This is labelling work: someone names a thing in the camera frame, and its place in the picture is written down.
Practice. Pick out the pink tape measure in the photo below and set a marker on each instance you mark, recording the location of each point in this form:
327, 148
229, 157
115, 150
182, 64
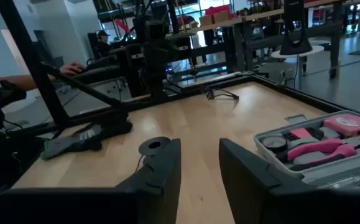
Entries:
347, 124

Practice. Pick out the person's hand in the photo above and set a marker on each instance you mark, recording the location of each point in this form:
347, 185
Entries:
72, 68

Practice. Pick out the cardboard box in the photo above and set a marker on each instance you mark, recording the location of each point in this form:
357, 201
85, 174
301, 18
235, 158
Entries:
221, 16
206, 20

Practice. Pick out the white floor lamp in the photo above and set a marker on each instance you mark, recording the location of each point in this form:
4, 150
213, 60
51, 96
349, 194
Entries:
310, 51

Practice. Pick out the small round grey tool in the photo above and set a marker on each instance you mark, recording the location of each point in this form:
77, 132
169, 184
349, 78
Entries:
274, 143

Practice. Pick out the person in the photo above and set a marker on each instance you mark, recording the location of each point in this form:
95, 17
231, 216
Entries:
103, 45

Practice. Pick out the black device with label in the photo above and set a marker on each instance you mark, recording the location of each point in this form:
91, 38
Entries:
5, 96

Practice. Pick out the wooden top workbench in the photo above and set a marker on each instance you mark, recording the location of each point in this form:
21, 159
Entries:
223, 23

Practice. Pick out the black grey work glove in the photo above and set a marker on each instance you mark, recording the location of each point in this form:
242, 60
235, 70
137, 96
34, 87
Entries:
67, 144

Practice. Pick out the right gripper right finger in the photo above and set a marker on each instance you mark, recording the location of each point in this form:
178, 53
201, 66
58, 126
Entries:
260, 202

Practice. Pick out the black headset stand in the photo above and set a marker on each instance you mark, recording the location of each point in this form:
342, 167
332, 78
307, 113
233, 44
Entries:
294, 43

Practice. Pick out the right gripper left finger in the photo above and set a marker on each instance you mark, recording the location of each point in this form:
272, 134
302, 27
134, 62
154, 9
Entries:
155, 202

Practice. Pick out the black frame eyeglasses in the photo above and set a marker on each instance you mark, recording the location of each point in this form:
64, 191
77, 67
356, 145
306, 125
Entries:
210, 94

